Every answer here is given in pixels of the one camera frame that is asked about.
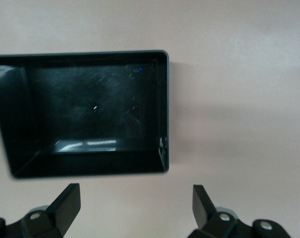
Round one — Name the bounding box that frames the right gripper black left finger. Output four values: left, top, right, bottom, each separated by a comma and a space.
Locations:
0, 183, 81, 238

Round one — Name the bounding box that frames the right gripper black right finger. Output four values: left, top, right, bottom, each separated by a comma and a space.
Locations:
186, 184, 293, 238

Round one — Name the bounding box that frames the black rectangular plastic box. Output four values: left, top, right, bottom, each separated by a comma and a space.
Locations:
0, 49, 170, 179

